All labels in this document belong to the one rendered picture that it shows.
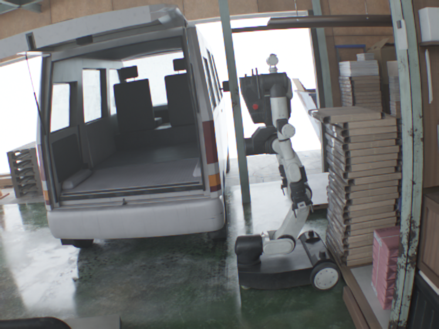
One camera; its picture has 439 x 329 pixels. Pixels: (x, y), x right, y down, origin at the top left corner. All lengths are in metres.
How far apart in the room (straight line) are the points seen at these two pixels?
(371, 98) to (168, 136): 2.44
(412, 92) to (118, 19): 1.23
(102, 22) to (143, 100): 3.03
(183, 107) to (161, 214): 2.07
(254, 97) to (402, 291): 1.35
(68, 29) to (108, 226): 1.65
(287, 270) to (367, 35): 3.40
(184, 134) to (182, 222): 1.98
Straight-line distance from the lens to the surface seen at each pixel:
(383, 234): 2.14
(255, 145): 2.27
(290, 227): 2.47
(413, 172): 1.47
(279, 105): 2.06
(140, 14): 1.65
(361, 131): 2.28
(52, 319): 1.18
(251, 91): 2.20
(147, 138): 4.65
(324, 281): 2.45
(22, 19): 5.54
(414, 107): 1.43
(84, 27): 1.71
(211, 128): 2.70
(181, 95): 4.55
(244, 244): 2.46
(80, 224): 2.99
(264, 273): 2.41
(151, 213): 2.76
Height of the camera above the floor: 1.37
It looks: 12 degrees down
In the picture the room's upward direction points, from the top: 7 degrees counter-clockwise
